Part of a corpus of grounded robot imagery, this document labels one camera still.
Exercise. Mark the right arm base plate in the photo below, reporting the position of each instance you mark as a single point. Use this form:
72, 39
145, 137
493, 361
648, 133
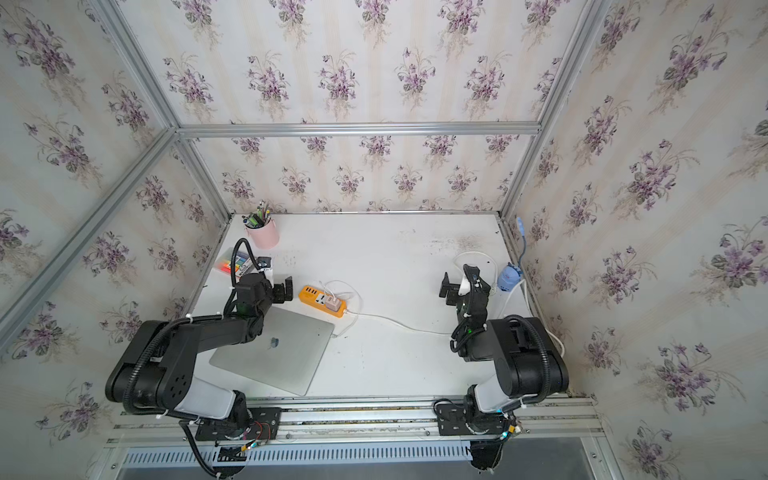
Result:
455, 419

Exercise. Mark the orange power strip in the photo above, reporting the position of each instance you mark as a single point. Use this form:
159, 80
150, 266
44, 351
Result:
314, 297

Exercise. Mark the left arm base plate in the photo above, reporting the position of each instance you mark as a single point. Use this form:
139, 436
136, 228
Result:
260, 424

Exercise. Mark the silver laptop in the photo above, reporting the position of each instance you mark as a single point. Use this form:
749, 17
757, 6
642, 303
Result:
285, 356

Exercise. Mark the aluminium mounting rail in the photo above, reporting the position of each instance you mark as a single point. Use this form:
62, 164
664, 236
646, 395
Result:
375, 419

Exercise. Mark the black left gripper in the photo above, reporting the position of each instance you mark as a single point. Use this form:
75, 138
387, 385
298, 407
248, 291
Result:
279, 290

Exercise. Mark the pink pen cup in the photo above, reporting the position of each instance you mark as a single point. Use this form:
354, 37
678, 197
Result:
264, 237

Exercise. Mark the pens in cup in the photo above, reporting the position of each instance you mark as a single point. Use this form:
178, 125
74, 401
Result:
258, 218

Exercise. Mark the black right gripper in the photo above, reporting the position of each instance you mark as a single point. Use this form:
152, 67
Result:
456, 291

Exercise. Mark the pink laptop charger adapter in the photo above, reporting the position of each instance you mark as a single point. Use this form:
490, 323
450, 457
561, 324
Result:
333, 303

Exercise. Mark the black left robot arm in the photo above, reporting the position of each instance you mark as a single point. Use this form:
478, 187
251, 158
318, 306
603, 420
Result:
155, 374

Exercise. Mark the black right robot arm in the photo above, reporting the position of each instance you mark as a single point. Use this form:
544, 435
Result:
528, 368

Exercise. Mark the colourful marker box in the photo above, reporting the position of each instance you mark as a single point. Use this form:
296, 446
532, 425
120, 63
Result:
241, 265

